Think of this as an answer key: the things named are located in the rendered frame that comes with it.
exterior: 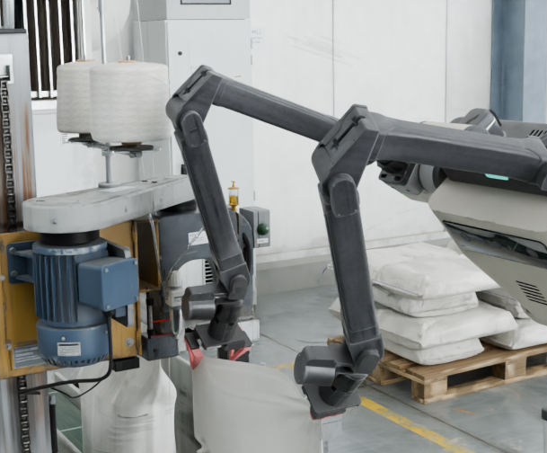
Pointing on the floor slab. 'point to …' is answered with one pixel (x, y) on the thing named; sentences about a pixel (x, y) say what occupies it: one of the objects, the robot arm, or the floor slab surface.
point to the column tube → (27, 182)
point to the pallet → (423, 386)
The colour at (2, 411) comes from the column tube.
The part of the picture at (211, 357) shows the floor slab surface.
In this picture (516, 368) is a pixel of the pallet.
